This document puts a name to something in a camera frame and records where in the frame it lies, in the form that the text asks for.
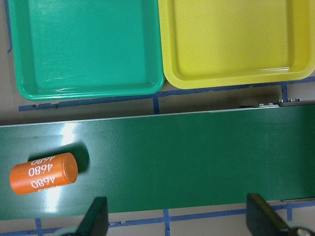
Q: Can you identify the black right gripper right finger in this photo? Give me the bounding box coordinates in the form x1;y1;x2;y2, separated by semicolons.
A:
247;193;315;236

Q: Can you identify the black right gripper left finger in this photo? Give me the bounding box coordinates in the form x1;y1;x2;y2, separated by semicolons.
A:
58;197;108;236

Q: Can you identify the yellow plastic tray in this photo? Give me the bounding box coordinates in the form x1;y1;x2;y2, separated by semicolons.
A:
158;0;315;89

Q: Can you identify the green conveyor belt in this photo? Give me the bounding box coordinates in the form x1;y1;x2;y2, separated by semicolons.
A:
0;105;315;220

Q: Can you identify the orange cylinder labelled 4680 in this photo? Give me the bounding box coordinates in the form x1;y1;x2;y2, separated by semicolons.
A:
9;152;78;195

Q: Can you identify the green plastic tray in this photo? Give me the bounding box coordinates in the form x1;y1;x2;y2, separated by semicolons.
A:
8;0;164;101

